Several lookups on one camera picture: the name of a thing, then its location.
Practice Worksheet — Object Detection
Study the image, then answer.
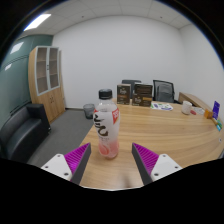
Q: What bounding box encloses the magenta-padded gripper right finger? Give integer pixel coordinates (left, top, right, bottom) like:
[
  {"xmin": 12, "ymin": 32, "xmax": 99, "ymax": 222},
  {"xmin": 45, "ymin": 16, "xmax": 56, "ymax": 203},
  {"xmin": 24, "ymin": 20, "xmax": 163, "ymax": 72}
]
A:
[{"xmin": 131, "ymin": 142, "xmax": 183, "ymax": 186}]

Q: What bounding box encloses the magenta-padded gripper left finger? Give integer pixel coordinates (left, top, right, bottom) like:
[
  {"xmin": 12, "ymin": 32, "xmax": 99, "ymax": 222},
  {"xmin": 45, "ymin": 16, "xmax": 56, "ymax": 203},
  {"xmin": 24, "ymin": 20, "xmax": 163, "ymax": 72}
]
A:
[{"xmin": 40, "ymin": 142, "xmax": 92, "ymax": 185}]

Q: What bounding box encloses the pink drink bottle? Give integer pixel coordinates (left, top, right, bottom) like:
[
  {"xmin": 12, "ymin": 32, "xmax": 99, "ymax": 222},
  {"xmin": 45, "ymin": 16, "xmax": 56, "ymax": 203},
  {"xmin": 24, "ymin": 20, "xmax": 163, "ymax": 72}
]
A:
[{"xmin": 92, "ymin": 88, "xmax": 121, "ymax": 160}]

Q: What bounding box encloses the grey waste bin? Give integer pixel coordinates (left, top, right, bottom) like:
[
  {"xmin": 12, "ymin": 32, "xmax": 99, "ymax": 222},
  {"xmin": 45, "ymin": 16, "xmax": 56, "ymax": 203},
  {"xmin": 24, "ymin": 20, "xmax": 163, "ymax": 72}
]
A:
[{"xmin": 82, "ymin": 103, "xmax": 96, "ymax": 120}]

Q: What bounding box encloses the white printed sticker sheet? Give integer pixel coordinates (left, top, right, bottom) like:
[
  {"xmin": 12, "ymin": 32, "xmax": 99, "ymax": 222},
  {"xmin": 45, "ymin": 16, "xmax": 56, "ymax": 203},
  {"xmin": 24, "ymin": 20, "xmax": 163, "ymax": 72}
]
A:
[{"xmin": 150, "ymin": 101, "xmax": 174, "ymax": 112}]

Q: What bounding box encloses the black leather sofa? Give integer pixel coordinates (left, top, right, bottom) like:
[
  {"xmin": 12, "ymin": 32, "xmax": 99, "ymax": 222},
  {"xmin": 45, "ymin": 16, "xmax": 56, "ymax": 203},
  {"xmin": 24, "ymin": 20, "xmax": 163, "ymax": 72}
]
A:
[{"xmin": 0, "ymin": 102, "xmax": 52, "ymax": 161}]

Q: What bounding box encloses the large dark brown box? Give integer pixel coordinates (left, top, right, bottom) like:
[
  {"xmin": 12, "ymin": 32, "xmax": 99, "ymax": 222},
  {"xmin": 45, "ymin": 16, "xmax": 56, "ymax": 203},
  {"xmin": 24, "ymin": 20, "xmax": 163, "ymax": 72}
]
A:
[{"xmin": 132, "ymin": 83, "xmax": 154, "ymax": 108}]

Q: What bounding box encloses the wooden glass-door shelf cabinet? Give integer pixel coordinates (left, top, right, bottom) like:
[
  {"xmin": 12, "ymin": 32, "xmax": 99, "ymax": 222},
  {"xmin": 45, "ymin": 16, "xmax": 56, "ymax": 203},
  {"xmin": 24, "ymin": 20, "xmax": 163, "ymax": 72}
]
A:
[{"xmin": 27, "ymin": 45, "xmax": 67, "ymax": 123}]

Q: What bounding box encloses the small dark brown box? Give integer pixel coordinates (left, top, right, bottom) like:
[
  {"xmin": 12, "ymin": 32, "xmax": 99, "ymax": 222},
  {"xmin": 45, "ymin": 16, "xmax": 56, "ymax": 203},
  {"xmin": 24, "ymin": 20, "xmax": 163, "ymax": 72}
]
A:
[{"xmin": 116, "ymin": 83, "xmax": 132, "ymax": 106}]

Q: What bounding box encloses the black mesh office chair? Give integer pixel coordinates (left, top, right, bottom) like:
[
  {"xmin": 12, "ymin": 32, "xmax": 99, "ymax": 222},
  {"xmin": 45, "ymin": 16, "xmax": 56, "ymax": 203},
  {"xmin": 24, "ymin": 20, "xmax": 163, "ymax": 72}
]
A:
[{"xmin": 152, "ymin": 79, "xmax": 176, "ymax": 104}]

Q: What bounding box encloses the wooden side desk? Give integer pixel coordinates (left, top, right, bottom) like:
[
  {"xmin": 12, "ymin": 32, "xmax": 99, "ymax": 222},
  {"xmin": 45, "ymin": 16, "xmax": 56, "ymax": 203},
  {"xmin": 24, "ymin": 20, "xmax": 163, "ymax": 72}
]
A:
[{"xmin": 177, "ymin": 91, "xmax": 214, "ymax": 111}]

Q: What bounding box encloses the black padded office chair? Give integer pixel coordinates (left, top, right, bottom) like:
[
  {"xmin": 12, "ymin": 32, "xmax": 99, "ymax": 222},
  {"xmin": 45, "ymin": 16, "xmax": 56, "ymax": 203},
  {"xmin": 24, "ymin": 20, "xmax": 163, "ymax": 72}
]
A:
[{"xmin": 121, "ymin": 79, "xmax": 143, "ymax": 94}]

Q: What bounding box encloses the purple standing pouch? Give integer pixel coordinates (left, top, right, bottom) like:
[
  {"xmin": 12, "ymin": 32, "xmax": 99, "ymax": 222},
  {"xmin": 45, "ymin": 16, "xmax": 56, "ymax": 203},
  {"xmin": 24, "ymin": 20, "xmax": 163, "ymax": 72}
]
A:
[{"xmin": 212, "ymin": 100, "xmax": 221, "ymax": 120}]

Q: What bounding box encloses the rectangular ceiling light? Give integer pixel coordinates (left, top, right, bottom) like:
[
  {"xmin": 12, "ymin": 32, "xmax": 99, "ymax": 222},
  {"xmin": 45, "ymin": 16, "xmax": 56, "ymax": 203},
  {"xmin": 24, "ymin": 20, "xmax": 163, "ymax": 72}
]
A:
[{"xmin": 23, "ymin": 13, "xmax": 52, "ymax": 32}]

